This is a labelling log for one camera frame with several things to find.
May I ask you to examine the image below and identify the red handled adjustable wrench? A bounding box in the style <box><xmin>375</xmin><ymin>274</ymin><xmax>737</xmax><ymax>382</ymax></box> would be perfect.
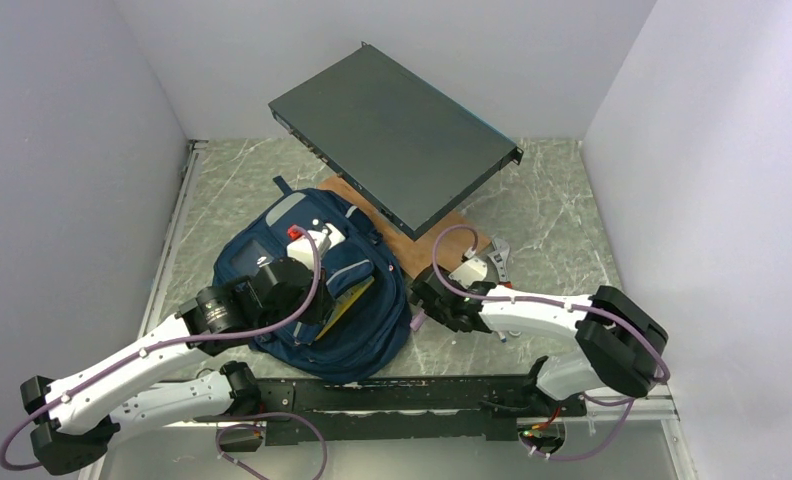
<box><xmin>488</xmin><ymin>237</ymin><xmax>512</xmax><ymax>288</ymax></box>

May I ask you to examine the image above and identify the dark grey rack unit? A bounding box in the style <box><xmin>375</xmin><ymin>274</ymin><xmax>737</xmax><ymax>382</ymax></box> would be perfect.
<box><xmin>269</xmin><ymin>43</ymin><xmax>523</xmax><ymax>239</ymax></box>

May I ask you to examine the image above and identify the black front rail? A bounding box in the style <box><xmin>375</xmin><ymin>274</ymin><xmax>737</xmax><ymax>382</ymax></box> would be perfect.
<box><xmin>253</xmin><ymin>375</ymin><xmax>587</xmax><ymax>446</ymax></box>

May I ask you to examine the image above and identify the brown wooden base board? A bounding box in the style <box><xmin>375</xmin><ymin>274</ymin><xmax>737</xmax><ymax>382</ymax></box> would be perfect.
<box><xmin>317</xmin><ymin>174</ymin><xmax>491</xmax><ymax>278</ymax></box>

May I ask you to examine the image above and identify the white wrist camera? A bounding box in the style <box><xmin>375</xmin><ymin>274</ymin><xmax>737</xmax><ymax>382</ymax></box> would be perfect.
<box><xmin>286</xmin><ymin>222</ymin><xmax>345</xmax><ymax>268</ymax></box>
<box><xmin>448</xmin><ymin>249</ymin><xmax>489</xmax><ymax>291</ymax></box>

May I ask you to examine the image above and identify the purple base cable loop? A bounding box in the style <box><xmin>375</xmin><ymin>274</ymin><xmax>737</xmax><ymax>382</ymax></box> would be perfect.
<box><xmin>215</xmin><ymin>411</ymin><xmax>330</xmax><ymax>480</ymax></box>

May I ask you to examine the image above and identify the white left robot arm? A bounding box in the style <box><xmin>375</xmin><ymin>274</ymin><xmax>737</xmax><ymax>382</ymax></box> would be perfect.
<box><xmin>20</xmin><ymin>257</ymin><xmax>323</xmax><ymax>475</ymax></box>

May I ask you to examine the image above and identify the pink highlighter pen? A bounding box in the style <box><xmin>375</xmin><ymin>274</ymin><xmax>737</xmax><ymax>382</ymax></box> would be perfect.
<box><xmin>410</xmin><ymin>310</ymin><xmax>427</xmax><ymax>332</ymax></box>

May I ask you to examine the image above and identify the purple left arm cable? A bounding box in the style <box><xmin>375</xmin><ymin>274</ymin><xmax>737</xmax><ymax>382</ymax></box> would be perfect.
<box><xmin>0</xmin><ymin>226</ymin><xmax>323</xmax><ymax>473</ymax></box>

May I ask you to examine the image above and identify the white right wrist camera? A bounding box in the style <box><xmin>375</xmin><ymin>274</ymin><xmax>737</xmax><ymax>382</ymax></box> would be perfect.
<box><xmin>448</xmin><ymin>249</ymin><xmax>489</xmax><ymax>291</ymax></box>

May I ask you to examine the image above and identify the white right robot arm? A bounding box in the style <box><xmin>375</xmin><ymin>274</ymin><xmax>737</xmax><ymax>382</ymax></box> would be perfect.
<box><xmin>409</xmin><ymin>266</ymin><xmax>670</xmax><ymax>415</ymax></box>

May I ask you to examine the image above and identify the yellow crayon box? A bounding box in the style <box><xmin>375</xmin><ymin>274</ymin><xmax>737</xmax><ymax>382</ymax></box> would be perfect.
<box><xmin>314</xmin><ymin>276</ymin><xmax>375</xmax><ymax>342</ymax></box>

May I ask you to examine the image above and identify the navy blue student backpack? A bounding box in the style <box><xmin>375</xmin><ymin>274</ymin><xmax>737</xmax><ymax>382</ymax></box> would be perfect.
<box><xmin>213</xmin><ymin>176</ymin><xmax>411</xmax><ymax>384</ymax></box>

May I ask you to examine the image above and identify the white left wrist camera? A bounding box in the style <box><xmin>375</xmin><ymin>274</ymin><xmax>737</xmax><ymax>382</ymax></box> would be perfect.
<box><xmin>286</xmin><ymin>222</ymin><xmax>345</xmax><ymax>268</ymax></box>

